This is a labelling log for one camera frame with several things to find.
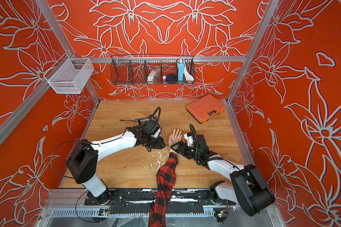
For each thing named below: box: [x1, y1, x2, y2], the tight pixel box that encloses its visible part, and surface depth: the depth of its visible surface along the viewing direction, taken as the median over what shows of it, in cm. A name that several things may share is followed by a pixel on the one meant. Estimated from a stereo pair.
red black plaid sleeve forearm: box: [148, 152, 179, 227], surface depth 74 cm
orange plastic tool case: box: [186, 94, 226, 124], surface depth 109 cm
